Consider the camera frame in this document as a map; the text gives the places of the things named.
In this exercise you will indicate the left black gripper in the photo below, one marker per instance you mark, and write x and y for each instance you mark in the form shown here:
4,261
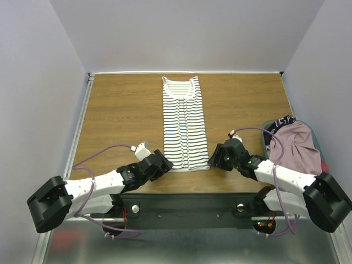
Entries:
165,166

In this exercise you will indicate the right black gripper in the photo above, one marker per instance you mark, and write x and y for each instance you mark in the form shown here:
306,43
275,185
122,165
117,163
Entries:
223,155

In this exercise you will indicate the black white striped tank top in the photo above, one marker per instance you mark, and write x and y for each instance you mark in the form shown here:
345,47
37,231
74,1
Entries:
184,130

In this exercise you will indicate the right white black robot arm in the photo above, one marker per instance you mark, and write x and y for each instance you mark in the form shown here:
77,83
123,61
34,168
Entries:
317,197

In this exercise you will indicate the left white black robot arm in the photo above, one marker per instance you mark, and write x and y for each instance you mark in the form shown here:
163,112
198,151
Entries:
58,200

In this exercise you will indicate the pink tank top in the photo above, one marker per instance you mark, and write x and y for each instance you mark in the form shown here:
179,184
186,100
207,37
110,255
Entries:
293,148

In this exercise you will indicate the navy patterned garment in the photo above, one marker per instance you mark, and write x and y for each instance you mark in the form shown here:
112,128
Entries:
274,126

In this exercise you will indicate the teal laundry basket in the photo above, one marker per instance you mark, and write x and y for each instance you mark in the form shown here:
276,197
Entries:
301,151

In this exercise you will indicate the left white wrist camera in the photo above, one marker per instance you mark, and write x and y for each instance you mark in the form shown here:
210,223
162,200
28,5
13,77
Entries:
141,151

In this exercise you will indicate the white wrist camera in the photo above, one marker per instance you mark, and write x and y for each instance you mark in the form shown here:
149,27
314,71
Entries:
141,151
233,135

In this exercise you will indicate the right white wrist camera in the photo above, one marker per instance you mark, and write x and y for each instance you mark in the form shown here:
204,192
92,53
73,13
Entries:
233,135

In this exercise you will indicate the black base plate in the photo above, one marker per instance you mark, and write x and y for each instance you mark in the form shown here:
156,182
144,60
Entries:
187,211

